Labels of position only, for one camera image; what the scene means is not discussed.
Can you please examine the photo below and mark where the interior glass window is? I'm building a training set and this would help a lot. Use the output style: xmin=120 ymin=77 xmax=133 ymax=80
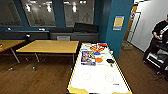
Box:
xmin=0 ymin=0 xmax=24 ymax=28
xmin=63 ymin=0 xmax=95 ymax=28
xmin=20 ymin=0 xmax=57 ymax=28

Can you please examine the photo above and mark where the yellow framed pillar notice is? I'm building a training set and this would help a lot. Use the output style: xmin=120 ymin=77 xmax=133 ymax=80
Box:
xmin=112 ymin=15 xmax=125 ymax=31

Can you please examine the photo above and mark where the small black round object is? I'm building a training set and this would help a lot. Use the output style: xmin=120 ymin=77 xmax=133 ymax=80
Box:
xmin=24 ymin=33 xmax=32 ymax=41

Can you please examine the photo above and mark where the small orange bowl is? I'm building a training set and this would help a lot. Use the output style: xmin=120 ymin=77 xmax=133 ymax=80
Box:
xmin=95 ymin=57 xmax=104 ymax=64

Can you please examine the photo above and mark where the brown wooden door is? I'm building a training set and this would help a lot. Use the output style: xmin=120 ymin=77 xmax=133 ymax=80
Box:
xmin=125 ymin=4 xmax=138 ymax=43

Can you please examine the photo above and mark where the cardboard box stack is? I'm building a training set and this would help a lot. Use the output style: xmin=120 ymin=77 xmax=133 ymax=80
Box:
xmin=121 ymin=42 xmax=133 ymax=51

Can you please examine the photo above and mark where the yellow wooden table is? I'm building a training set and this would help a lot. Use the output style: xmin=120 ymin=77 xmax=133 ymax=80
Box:
xmin=0 ymin=39 xmax=26 ymax=64
xmin=15 ymin=39 xmax=80 ymax=71

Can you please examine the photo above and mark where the yellow air hockey table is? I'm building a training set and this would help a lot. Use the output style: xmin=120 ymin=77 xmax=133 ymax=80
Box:
xmin=65 ymin=41 xmax=134 ymax=94

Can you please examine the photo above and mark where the person in black shirt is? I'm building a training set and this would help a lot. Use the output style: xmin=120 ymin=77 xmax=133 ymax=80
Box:
xmin=143 ymin=14 xmax=168 ymax=63

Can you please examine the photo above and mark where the black oblong item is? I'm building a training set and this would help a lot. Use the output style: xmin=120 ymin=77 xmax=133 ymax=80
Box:
xmin=106 ymin=58 xmax=116 ymax=65

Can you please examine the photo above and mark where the dark grey sofa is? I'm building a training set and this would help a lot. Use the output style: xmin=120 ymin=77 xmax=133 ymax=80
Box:
xmin=0 ymin=30 xmax=51 ymax=42
xmin=49 ymin=22 xmax=100 ymax=43

